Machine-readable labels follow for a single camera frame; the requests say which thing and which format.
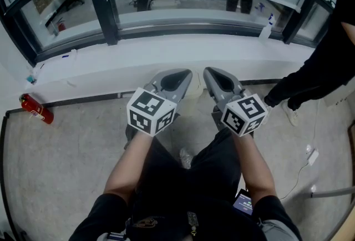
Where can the person's left forearm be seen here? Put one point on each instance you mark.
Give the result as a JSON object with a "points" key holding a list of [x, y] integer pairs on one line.
{"points": [[124, 170]]}

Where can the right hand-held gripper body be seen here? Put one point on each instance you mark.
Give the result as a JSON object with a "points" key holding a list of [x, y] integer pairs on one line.
{"points": [[244, 115]]}

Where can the white spray bottle blue nozzle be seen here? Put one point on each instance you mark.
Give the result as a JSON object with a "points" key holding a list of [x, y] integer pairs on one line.
{"points": [[266, 30]]}

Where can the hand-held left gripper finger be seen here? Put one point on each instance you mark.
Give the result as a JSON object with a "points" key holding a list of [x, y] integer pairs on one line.
{"points": [[183, 87], [159, 77]]}

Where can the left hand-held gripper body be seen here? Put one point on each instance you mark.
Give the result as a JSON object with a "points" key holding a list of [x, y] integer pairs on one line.
{"points": [[151, 112]]}

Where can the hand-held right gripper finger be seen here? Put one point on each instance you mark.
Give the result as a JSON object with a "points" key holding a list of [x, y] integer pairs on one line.
{"points": [[235, 83], [212, 89]]}

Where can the person's black shorts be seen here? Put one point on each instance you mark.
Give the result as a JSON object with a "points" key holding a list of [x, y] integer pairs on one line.
{"points": [[180, 190]]}

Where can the person's black shirt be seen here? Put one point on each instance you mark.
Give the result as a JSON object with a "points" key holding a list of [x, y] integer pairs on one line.
{"points": [[102, 217]]}

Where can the black device with screen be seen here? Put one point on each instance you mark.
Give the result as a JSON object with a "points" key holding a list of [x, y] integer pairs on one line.
{"points": [[243, 204]]}

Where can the person's right forearm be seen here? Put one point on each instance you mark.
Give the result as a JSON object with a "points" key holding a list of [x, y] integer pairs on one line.
{"points": [[253, 168]]}

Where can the small blue object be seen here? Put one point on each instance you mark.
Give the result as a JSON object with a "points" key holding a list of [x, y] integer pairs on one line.
{"points": [[65, 56]]}

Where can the red fire extinguisher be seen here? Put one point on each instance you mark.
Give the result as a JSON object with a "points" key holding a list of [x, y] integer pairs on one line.
{"points": [[37, 109]]}

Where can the white power adapter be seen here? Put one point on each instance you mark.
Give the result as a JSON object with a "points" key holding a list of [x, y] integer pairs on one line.
{"points": [[313, 157]]}

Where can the small teal cup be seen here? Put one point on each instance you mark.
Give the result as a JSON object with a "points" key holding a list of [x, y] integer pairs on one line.
{"points": [[31, 77]]}

